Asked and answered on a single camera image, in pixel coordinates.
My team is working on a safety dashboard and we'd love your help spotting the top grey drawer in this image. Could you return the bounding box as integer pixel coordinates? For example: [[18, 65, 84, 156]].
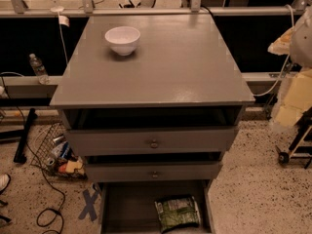
[[65, 127, 238, 156]]

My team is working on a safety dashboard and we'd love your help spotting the white hanging cable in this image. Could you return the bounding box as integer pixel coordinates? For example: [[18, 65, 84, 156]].
[[253, 3, 296, 98]]

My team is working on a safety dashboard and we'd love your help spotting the grey drawer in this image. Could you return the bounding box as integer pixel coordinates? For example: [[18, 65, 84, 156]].
[[86, 162, 222, 182], [100, 180, 215, 234], [65, 127, 238, 156]]

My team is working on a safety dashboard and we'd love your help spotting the white cable with tag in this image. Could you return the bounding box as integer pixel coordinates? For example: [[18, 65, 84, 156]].
[[44, 0, 71, 66]]

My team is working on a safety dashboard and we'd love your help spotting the wheeled cart base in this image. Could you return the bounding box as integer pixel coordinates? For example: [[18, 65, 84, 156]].
[[276, 117, 312, 169]]

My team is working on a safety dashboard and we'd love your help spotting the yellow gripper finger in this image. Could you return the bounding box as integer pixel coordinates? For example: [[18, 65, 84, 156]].
[[267, 27, 293, 56], [271, 67, 312, 129]]

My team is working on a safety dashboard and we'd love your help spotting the bottom grey drawer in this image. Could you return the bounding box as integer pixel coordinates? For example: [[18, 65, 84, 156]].
[[100, 180, 215, 234]]

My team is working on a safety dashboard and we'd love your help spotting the black bar on floor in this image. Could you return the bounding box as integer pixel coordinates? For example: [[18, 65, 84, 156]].
[[14, 108, 37, 164]]

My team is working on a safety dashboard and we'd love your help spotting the white shoe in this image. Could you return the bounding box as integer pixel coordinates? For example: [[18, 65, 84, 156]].
[[0, 174, 11, 194]]

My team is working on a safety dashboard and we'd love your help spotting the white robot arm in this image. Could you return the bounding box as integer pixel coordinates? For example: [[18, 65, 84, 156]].
[[268, 6, 312, 127]]

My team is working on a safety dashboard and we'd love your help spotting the clear plastic water bottle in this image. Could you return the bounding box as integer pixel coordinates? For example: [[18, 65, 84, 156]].
[[29, 54, 49, 85]]

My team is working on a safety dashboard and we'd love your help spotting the green jalapeno chip bag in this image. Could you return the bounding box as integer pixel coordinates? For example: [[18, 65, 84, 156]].
[[154, 194, 201, 234]]

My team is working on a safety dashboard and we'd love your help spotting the white ceramic bowl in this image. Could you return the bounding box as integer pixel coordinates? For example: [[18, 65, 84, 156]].
[[104, 26, 140, 56]]

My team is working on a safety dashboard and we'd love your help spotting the middle grey drawer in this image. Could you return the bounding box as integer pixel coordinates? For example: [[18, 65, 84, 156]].
[[86, 162, 222, 182]]

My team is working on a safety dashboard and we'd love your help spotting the metal rail frame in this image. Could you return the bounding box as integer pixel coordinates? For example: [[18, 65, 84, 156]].
[[0, 0, 311, 18]]

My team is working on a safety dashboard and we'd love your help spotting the wire basket with items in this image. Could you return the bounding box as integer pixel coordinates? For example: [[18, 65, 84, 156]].
[[31, 123, 87, 179]]

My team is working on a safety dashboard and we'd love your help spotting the grey drawer cabinet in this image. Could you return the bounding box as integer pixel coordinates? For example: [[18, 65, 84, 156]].
[[49, 13, 256, 234]]

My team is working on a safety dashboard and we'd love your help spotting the black floor cable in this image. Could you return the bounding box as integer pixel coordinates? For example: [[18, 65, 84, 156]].
[[0, 75, 67, 234]]

